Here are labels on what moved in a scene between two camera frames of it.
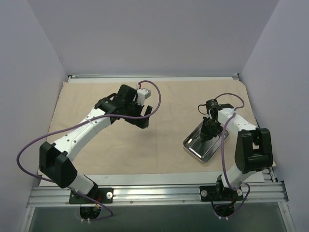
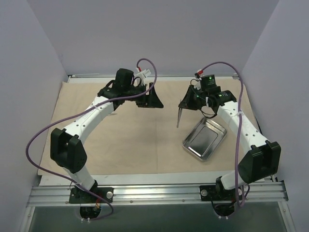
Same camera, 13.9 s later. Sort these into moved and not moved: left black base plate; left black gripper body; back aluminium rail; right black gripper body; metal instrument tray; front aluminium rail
Moved: left black gripper body; right black gripper body
Not moved: metal instrument tray; back aluminium rail; left black base plate; front aluminium rail
